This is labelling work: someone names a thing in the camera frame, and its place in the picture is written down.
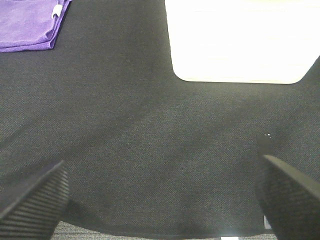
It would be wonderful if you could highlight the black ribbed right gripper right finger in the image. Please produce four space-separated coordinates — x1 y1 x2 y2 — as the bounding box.
255 134 320 240

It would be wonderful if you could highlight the purple microfibre towel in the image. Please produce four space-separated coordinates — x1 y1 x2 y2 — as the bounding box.
0 0 71 53

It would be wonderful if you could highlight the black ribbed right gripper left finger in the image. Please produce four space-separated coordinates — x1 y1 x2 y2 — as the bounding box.
0 161 70 240

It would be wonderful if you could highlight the black fabric table mat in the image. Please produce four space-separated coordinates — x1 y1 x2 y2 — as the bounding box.
0 0 320 239

